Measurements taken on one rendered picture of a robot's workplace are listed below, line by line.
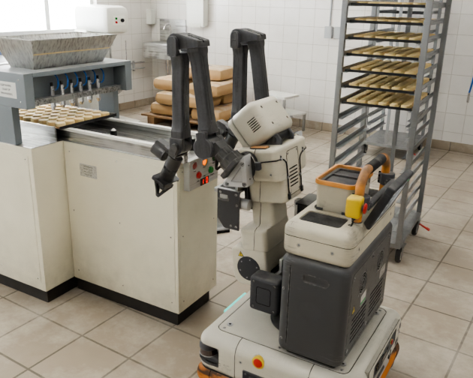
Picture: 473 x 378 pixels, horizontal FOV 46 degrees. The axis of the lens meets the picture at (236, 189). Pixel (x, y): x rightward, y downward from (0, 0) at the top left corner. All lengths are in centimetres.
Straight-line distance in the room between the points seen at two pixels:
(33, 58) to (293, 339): 171
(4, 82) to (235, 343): 156
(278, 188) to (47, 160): 122
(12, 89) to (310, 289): 162
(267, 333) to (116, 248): 94
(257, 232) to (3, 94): 137
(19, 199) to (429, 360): 207
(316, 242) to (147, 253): 106
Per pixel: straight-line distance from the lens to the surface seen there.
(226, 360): 223
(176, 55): 198
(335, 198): 196
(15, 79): 271
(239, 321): 230
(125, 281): 285
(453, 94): 627
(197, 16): 747
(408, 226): 373
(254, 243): 217
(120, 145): 259
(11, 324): 296
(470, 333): 300
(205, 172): 254
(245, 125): 205
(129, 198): 263
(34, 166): 276
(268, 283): 209
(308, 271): 191
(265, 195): 211
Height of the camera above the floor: 153
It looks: 19 degrees down
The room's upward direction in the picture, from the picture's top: 1 degrees clockwise
